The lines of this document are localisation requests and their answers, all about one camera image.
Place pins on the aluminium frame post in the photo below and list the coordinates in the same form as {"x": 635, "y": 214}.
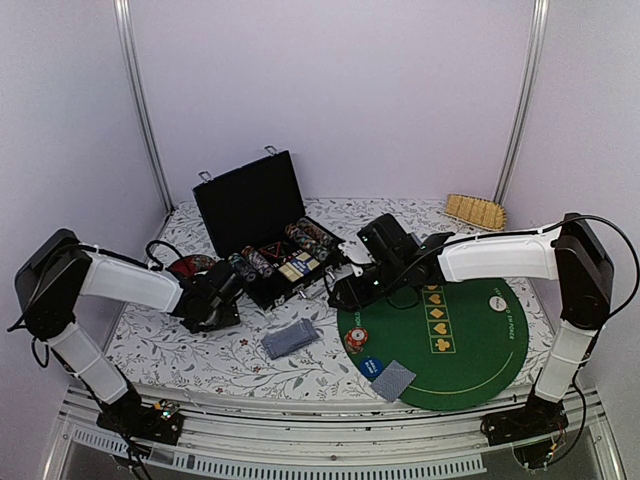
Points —
{"x": 126, "y": 36}
{"x": 531, "y": 68}

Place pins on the left aluminium frame post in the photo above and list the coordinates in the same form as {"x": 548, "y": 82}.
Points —
{"x": 126, "y": 36}

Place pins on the bamboo mat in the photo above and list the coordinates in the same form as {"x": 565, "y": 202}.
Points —
{"x": 477, "y": 212}

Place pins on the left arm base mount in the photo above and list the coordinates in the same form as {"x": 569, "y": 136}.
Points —
{"x": 161, "y": 422}

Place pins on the white dealer button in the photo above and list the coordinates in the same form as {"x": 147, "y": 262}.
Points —
{"x": 498, "y": 303}

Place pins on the blue playing card deck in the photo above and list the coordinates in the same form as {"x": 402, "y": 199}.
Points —
{"x": 290, "y": 339}

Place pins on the Texas Hold'em card box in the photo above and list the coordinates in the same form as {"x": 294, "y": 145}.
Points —
{"x": 298, "y": 265}

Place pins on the right outer chip row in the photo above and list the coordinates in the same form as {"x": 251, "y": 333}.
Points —
{"x": 317, "y": 233}

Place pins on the floral white table cloth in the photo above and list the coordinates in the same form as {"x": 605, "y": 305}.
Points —
{"x": 153, "y": 349}

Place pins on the round red floral coaster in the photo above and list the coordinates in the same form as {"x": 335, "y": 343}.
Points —
{"x": 191, "y": 265}

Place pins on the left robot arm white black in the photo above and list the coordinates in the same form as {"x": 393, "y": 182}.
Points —
{"x": 65, "y": 276}

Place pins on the right aluminium frame post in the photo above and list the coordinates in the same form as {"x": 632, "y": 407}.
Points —
{"x": 531, "y": 68}

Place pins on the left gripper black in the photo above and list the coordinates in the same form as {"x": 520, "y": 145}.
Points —
{"x": 231, "y": 318}

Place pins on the black poker chip case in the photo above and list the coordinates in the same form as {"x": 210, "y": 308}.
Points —
{"x": 250, "y": 206}

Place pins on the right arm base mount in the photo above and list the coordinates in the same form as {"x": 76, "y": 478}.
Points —
{"x": 535, "y": 418}

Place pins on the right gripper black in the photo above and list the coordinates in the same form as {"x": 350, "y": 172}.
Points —
{"x": 352, "y": 298}

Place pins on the dealt playing card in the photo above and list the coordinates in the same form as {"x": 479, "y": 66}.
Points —
{"x": 393, "y": 381}

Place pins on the blue small blind button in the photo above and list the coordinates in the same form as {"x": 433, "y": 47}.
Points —
{"x": 371, "y": 367}

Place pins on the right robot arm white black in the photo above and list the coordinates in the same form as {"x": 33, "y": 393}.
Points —
{"x": 568, "y": 253}

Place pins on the red poker chip stack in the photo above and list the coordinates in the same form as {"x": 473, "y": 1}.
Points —
{"x": 355, "y": 339}

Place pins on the aluminium front rail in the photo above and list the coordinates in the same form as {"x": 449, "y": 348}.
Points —
{"x": 236, "y": 437}

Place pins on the triangular all in marker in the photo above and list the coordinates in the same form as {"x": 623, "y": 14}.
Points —
{"x": 275, "y": 250}

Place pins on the round green poker mat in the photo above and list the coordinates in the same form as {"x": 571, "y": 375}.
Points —
{"x": 462, "y": 351}

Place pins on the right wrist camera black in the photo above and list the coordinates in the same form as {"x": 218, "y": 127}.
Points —
{"x": 387, "y": 242}

